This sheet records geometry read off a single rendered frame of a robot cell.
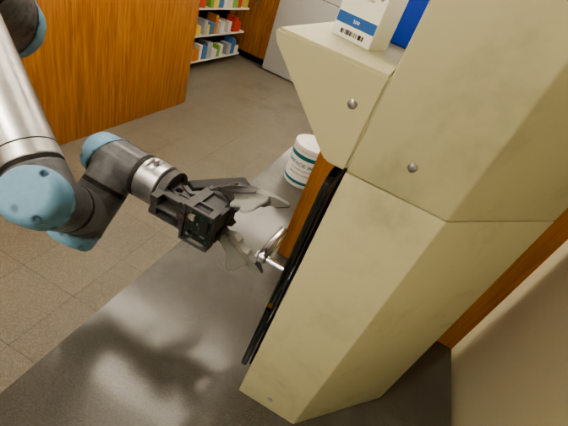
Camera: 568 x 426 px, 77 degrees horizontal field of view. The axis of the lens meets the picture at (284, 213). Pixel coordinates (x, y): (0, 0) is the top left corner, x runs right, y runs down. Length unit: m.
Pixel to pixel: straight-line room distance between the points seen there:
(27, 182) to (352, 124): 0.37
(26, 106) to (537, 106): 0.56
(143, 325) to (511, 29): 0.69
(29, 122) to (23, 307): 1.49
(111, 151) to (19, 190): 0.18
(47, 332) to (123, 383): 1.22
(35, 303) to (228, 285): 1.29
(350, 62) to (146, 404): 0.58
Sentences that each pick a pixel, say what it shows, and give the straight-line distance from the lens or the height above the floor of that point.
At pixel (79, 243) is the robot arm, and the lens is 0.65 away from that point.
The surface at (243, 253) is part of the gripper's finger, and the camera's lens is 0.62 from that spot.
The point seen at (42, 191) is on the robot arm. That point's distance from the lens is 0.51.
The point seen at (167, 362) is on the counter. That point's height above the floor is 0.94.
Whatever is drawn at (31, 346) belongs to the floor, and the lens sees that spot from 1.87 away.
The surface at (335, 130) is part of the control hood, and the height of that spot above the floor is 1.45.
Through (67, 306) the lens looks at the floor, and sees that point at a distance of 1.97.
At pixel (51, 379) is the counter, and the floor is 0.94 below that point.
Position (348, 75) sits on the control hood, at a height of 1.50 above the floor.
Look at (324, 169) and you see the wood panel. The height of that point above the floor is 1.22.
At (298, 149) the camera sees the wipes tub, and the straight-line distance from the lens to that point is 1.19.
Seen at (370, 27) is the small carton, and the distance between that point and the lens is 0.43.
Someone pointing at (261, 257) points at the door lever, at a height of 1.21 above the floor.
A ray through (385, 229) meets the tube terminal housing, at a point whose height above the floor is 1.37.
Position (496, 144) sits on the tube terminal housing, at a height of 1.50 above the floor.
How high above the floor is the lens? 1.57
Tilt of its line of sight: 35 degrees down
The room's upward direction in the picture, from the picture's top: 22 degrees clockwise
